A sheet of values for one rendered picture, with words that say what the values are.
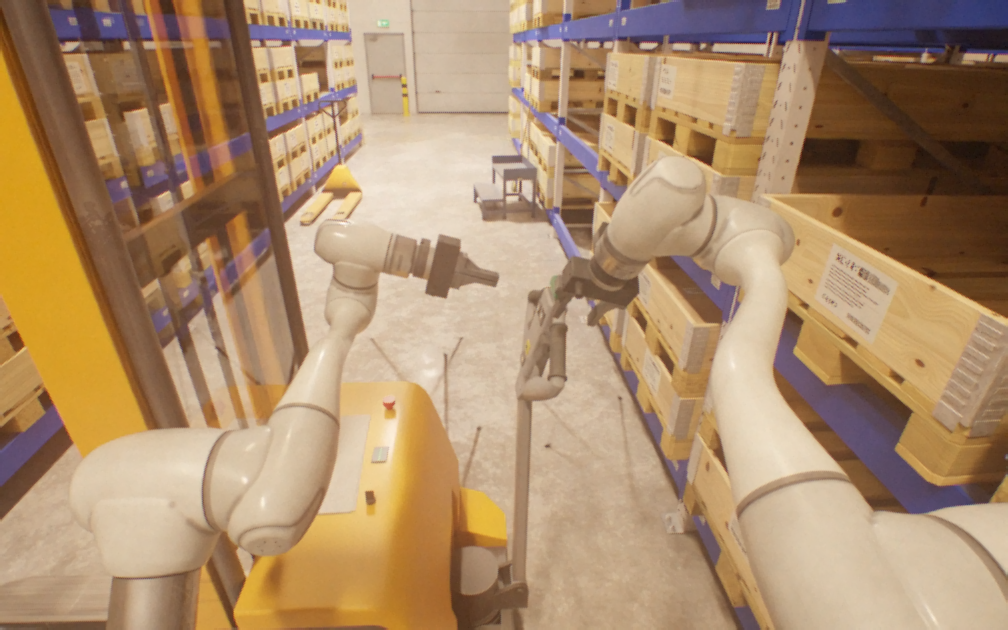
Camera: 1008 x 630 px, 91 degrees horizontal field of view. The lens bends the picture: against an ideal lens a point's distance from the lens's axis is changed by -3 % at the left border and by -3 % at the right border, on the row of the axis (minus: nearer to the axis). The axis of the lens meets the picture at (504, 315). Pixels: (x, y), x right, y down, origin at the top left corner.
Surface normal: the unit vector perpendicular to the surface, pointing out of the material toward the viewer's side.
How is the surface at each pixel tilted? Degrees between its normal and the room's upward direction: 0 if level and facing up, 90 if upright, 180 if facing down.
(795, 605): 70
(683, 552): 0
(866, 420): 90
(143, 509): 54
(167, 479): 46
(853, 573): 24
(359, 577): 0
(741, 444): 62
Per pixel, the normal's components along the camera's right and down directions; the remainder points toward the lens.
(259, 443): 0.15, -0.80
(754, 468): -0.81, -0.51
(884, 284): -1.00, 0.04
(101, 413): 0.07, 0.47
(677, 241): 0.08, 0.84
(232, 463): 0.13, -0.63
